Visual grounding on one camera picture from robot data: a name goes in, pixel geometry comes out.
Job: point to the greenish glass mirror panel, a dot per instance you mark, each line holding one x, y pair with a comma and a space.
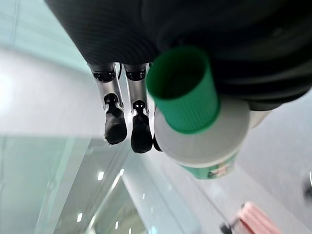
61, 190

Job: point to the black towel rack bracket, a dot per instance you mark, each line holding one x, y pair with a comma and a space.
226, 228

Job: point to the left robot hand black cloth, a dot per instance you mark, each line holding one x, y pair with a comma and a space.
185, 22

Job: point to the white toothpaste tube green cap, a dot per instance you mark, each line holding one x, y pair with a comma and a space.
202, 136

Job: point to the pink striped towel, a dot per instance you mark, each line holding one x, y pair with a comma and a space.
258, 219

